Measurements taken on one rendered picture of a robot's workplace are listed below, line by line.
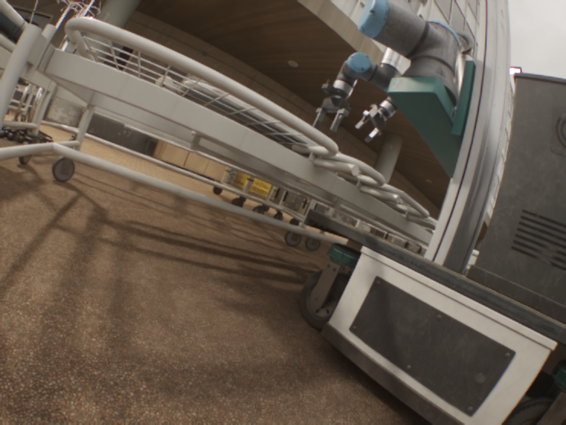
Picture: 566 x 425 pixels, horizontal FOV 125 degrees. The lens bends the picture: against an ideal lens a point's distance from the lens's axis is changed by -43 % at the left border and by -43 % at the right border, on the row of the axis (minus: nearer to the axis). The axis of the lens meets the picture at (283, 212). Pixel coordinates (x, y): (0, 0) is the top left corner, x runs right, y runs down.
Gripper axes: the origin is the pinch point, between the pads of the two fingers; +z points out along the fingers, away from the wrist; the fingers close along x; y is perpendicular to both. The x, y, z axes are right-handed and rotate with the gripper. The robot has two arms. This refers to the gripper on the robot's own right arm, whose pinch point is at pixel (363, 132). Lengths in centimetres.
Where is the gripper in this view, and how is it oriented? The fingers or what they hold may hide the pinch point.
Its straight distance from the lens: 146.5
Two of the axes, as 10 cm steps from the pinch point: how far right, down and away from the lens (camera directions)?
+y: 4.2, 6.5, -6.3
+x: 6.0, 3.2, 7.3
